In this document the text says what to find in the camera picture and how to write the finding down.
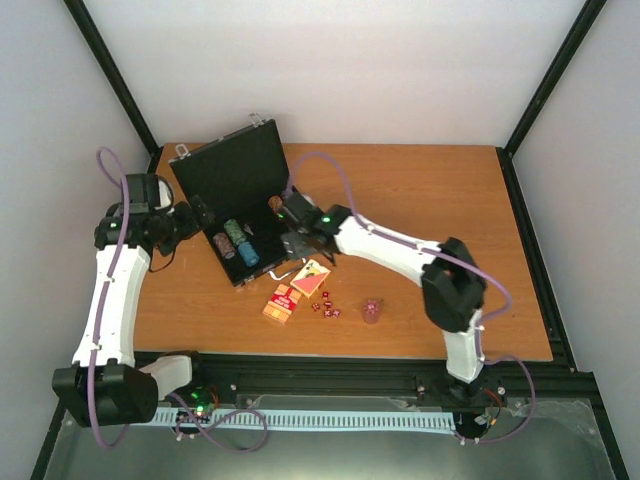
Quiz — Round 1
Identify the red texas holdem card box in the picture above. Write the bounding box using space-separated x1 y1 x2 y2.
262 284 303 325

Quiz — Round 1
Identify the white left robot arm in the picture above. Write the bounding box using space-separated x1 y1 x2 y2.
52 196 214 427

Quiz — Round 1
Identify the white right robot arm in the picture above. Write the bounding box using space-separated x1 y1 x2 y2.
276 193 487 405

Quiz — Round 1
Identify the white slotted cable duct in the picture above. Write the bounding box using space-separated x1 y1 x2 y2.
142 407 455 434

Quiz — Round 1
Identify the black aluminium frame rail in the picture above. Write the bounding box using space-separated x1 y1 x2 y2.
64 352 599 414

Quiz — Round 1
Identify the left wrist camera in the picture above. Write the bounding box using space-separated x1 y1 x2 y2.
126 173 174 215

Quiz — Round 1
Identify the pink red poker chip stack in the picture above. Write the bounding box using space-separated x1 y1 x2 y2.
362 299 382 325

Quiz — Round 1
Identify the black poker set case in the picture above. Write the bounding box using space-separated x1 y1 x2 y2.
169 115 299 287

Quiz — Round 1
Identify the orange red poker chip stack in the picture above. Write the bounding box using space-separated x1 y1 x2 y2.
268 195 283 213

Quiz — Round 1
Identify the blue poker chip stack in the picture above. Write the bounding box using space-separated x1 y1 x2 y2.
237 241 260 267

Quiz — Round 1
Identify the ace of spades card box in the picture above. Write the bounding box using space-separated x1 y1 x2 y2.
290 260 331 298

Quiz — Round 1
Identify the green yellow poker chip stack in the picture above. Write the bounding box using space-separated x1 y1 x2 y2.
223 219 247 246

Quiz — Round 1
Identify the brown green poker chip stack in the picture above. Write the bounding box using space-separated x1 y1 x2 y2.
213 232 236 260

